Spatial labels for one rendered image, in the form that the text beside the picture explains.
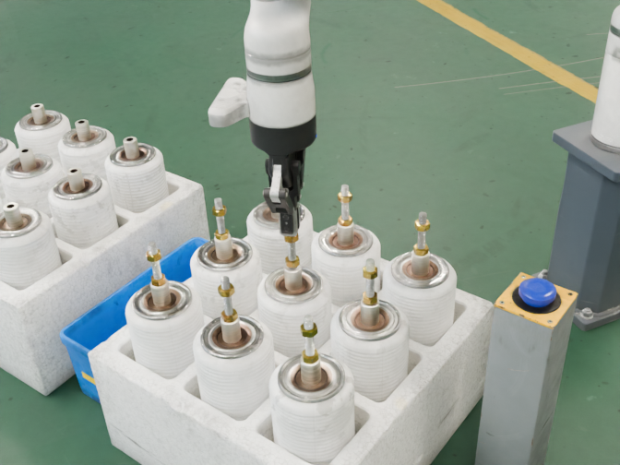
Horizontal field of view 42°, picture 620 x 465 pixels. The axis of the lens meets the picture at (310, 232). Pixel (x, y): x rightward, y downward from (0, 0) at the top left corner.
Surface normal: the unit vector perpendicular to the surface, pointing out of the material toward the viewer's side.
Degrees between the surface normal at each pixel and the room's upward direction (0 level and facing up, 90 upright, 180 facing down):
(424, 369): 0
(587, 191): 90
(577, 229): 90
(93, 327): 88
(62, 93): 0
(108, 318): 88
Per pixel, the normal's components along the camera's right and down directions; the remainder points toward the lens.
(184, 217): 0.81, 0.31
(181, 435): -0.60, 0.48
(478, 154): -0.04, -0.82
